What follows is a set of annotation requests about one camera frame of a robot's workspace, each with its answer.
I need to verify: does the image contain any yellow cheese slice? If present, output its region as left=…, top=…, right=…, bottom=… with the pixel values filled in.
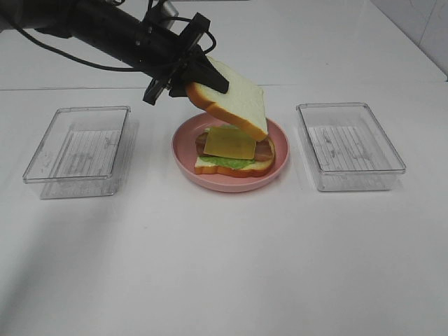
left=204, top=127, right=256, bottom=160

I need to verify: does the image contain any left clear plastic tray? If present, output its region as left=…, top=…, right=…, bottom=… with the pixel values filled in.
left=22, top=106, right=135, bottom=200

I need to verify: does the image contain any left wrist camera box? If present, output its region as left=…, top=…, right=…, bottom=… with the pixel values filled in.
left=143, top=0, right=179, bottom=29

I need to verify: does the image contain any clear plastic tray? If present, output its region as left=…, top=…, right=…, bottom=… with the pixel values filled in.
left=296, top=102, right=406, bottom=192
left=22, top=106, right=135, bottom=200

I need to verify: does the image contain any green lettuce leaf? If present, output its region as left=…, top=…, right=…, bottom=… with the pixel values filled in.
left=195, top=125, right=256, bottom=169

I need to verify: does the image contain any pink round plate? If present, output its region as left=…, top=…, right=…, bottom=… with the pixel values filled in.
left=172, top=113, right=290, bottom=193

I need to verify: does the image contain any curved bacon strip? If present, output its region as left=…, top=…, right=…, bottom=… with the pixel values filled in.
left=195, top=132, right=274, bottom=162

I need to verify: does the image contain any bread slice from tray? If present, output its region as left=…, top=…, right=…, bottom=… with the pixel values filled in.
left=194, top=140, right=276, bottom=178

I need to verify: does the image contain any right clear plastic tray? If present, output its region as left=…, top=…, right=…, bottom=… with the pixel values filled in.
left=296, top=102, right=406, bottom=192

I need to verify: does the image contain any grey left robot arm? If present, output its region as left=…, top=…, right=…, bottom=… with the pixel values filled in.
left=1, top=1, right=229, bottom=105

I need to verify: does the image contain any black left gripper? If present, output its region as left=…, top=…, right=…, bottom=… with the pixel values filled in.
left=132, top=13, right=229, bottom=105

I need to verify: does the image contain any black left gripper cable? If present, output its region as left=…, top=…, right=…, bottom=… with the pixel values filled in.
left=0, top=6, right=216, bottom=73

